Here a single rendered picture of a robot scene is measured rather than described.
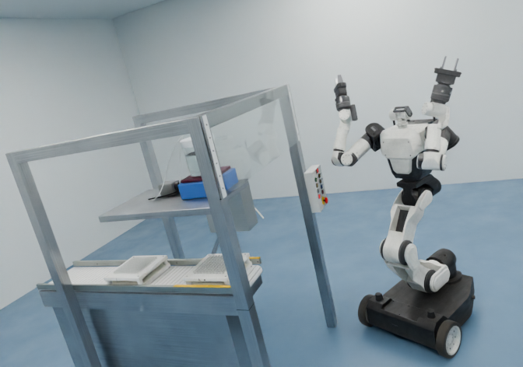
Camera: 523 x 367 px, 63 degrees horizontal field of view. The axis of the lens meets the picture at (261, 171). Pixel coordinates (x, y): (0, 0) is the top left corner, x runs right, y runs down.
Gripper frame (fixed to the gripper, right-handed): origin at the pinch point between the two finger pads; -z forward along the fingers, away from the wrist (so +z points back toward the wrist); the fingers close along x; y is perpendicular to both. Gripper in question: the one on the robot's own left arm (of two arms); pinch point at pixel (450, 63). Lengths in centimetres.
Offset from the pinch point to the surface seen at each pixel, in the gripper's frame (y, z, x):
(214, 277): -67, 114, 74
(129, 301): -64, 146, 119
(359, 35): 280, -33, 90
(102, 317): -55, 169, 141
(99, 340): -53, 186, 143
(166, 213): -79, 86, 97
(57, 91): 182, 97, 417
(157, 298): -65, 137, 103
